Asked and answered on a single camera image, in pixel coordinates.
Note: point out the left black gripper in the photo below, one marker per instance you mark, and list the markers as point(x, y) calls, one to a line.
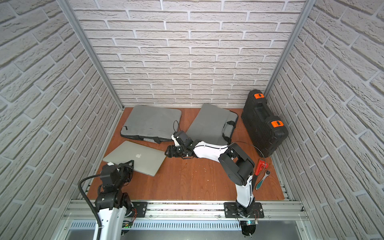
point(127, 169)

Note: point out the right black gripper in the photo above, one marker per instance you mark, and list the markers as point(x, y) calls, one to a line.
point(172, 151)

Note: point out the silver apple laptop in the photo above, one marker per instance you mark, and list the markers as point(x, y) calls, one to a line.
point(146, 160)

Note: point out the grey laptop bag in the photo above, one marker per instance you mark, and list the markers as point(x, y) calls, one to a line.
point(213, 125)
point(151, 124)

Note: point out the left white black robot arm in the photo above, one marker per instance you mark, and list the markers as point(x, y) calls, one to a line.
point(112, 204)

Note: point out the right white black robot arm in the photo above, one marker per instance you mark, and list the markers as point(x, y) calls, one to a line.
point(238, 166)

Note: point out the red black pipe wrench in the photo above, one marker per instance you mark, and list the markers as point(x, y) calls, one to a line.
point(262, 165)

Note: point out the black tool case orange latches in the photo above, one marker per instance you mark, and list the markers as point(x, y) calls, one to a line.
point(266, 130)

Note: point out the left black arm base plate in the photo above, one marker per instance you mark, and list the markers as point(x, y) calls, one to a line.
point(138, 210)

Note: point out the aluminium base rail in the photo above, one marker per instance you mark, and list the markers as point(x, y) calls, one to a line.
point(214, 210)

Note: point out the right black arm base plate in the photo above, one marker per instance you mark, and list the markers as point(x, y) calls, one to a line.
point(235, 210)

